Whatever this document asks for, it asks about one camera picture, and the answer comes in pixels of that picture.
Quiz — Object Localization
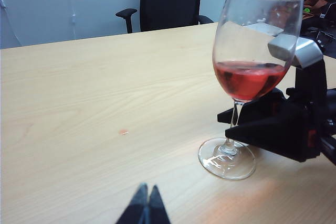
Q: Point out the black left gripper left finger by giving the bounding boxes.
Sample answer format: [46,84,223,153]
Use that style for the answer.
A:
[115,182,149,224]

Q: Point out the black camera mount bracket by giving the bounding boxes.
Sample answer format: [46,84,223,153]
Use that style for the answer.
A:
[293,58,328,96]

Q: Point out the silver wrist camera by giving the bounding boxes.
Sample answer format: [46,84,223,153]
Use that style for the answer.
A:
[267,34,324,69]

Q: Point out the clear goblet with red liquid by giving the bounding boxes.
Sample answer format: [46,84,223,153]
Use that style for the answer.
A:
[198,0,305,180]

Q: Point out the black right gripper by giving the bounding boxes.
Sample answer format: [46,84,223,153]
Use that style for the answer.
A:
[217,87,336,166]

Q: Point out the black office chair with headrest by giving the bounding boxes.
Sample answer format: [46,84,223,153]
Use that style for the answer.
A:
[115,0,215,34]

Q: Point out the yellow brown crumpled bag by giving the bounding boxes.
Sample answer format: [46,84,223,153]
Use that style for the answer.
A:
[303,0,329,10]

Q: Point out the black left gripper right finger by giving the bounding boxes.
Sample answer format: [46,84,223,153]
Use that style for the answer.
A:
[148,184,171,224]

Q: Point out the black equipment pile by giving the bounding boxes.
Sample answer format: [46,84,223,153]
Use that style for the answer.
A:
[301,3,336,58]

